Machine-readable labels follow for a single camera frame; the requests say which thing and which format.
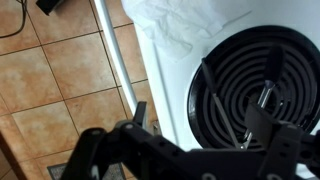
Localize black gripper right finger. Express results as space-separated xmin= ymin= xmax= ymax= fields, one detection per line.
xmin=244 ymin=101 xmax=320 ymax=180

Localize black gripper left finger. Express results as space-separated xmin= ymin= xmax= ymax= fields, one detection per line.
xmin=59 ymin=100 xmax=192 ymax=180

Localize black metal clamp tongs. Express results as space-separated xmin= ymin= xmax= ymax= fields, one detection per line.
xmin=200 ymin=44 xmax=286 ymax=151

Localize white cloth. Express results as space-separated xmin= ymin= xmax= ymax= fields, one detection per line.
xmin=121 ymin=0 xmax=253 ymax=63

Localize black coil stove burner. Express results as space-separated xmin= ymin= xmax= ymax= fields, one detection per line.
xmin=186 ymin=24 xmax=320 ymax=152

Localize white electric stove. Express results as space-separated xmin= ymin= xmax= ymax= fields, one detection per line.
xmin=120 ymin=0 xmax=320 ymax=180

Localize grey floor mat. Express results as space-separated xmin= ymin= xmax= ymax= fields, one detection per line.
xmin=46 ymin=162 xmax=127 ymax=180

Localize black box device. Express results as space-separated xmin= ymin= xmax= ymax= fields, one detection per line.
xmin=35 ymin=0 xmax=64 ymax=16

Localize white oven door handle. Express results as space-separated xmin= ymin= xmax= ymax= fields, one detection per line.
xmin=93 ymin=0 xmax=140 ymax=114

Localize black floor cable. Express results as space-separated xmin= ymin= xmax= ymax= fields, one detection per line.
xmin=0 ymin=0 xmax=28 ymax=40

